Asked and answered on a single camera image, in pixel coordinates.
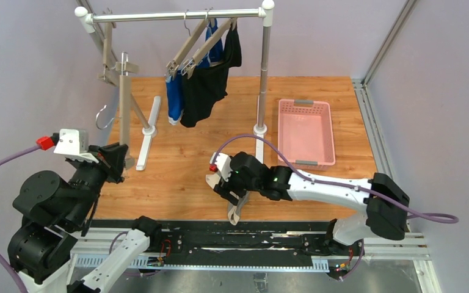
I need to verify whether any grey white underwear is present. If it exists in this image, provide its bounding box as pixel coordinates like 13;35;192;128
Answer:
205;174;250;226

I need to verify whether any beige clip hanger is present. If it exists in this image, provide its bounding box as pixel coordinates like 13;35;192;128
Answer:
95;51;139;147

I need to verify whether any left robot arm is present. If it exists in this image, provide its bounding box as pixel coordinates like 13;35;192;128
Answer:
7;143;161;292

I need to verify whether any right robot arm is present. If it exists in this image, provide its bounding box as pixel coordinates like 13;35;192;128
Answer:
205;152;410;246

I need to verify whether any empty beige hanger left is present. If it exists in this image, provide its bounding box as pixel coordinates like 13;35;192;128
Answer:
101;22;115;85

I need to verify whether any blue underwear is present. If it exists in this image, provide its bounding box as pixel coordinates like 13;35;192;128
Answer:
165;18;218;125

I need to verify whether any black underwear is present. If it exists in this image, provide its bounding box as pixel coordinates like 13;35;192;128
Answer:
180;24;242;128

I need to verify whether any beige hanger with blue underwear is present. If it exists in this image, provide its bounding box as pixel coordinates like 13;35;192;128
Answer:
165;16;208;78

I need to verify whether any beige hanger with black underwear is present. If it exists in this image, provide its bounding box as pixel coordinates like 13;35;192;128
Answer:
181;18;237;79

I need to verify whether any pink plastic basket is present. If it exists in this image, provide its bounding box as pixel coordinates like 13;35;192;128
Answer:
278;99;336;171

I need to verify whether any metal clothes rack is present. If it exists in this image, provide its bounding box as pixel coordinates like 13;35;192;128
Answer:
74;1;275;171

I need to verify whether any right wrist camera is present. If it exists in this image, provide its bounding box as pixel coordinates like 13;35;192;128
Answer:
209;152;232;182

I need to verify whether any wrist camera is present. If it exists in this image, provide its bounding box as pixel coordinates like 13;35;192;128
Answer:
209;152;232;182
53;129;94;162

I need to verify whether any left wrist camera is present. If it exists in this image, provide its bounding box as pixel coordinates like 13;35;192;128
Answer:
53;129;94;162

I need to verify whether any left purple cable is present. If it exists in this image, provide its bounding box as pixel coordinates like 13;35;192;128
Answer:
0;136;55;293

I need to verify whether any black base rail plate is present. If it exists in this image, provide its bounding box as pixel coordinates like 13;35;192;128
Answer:
93;219;385;270

